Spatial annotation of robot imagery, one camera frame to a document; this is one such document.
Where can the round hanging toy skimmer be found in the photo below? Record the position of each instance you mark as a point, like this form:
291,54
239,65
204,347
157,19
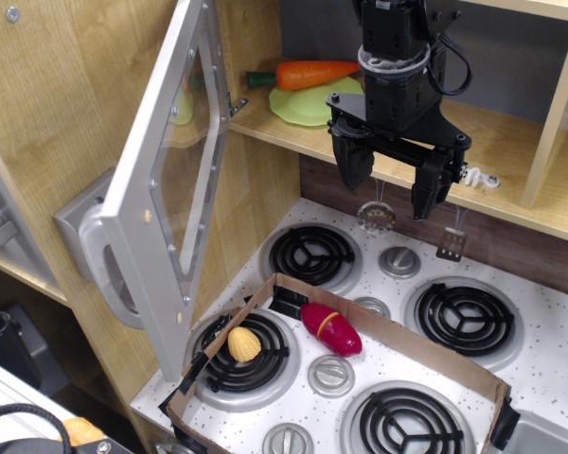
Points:
376,216

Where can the orange toy carrot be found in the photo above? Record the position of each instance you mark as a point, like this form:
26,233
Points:
297,75

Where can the grey toy sink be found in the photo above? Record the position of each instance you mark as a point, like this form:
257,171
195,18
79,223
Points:
536,435

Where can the silver screw in panel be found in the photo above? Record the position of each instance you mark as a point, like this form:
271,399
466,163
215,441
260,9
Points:
13,14

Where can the middle grey stove knob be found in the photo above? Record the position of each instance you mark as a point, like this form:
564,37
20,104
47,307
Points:
375,305

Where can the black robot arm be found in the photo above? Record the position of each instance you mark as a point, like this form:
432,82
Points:
398,29

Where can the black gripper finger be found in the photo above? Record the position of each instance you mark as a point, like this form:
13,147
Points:
435,174
354,158

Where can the grey wall phone holder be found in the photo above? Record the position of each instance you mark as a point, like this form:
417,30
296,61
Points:
69,218

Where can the silver toy microwave door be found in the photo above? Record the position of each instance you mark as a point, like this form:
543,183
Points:
145,243

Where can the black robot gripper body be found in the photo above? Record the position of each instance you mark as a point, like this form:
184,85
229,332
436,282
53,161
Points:
399,110

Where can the front left stove burner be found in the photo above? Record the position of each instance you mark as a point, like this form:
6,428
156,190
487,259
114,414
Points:
229,385

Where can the hanging toy spatula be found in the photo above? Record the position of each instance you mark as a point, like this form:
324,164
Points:
453,241

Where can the white door catch clip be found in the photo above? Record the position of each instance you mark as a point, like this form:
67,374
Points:
474,176

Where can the back grey stove knob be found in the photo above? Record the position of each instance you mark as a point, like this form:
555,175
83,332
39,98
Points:
399,262

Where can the back left stove burner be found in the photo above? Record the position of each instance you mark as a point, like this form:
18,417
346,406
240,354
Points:
320,255

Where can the front grey stove knob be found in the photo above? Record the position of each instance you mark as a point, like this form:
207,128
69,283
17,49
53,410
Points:
287,438

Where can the yellow toy corn piece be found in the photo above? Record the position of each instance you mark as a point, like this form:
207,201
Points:
243,344

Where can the back right stove burner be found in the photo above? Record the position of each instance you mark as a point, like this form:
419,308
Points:
472,318

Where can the black device on floor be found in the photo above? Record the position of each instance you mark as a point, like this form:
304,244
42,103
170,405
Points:
25,353

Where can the light green toy plate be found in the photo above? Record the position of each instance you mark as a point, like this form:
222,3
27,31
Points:
307,107

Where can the centre grey stove knob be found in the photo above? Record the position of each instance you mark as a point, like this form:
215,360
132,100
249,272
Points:
331,376

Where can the brown cardboard barrier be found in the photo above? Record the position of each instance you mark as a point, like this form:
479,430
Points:
390,352

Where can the front right stove burner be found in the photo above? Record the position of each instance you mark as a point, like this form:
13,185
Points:
403,417

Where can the orange toy food piece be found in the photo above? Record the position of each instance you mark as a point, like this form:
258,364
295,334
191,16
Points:
82,432

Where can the red toy sweet potato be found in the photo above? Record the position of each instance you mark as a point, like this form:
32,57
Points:
332,329

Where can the grey stove knob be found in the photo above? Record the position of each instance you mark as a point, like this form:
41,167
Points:
331,376
399,262
287,438
375,305

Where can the stove burner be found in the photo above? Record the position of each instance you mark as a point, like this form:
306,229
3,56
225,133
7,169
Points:
472,318
320,255
403,417
229,385

